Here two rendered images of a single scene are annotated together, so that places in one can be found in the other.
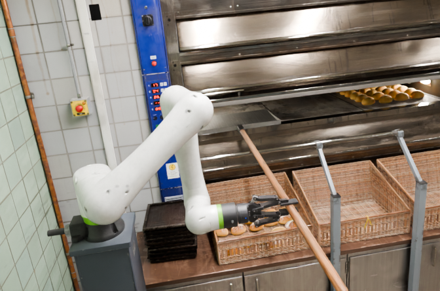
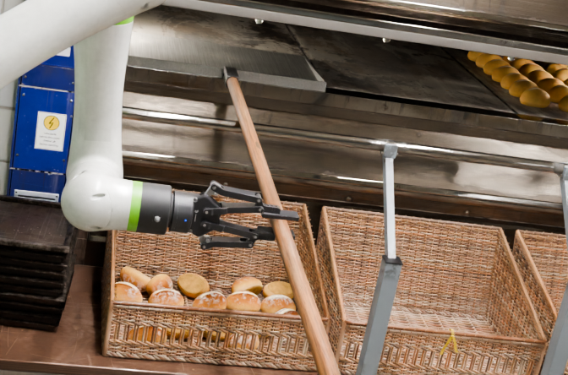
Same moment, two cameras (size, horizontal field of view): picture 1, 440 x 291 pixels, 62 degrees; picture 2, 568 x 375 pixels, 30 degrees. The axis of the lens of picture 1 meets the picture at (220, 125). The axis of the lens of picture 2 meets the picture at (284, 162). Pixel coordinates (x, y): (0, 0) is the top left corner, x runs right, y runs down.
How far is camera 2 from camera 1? 0.58 m
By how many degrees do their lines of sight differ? 5
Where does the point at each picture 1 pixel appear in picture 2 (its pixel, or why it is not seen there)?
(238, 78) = not seen: outside the picture
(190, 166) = (101, 91)
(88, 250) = not seen: outside the picture
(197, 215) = (90, 187)
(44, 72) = not seen: outside the picture
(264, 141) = (278, 122)
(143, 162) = (15, 39)
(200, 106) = not seen: outside the picture
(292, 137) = (342, 131)
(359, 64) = (530, 5)
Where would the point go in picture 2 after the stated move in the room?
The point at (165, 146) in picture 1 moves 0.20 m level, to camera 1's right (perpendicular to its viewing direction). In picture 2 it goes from (64, 20) to (190, 41)
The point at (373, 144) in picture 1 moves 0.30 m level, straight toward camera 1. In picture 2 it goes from (517, 194) to (499, 224)
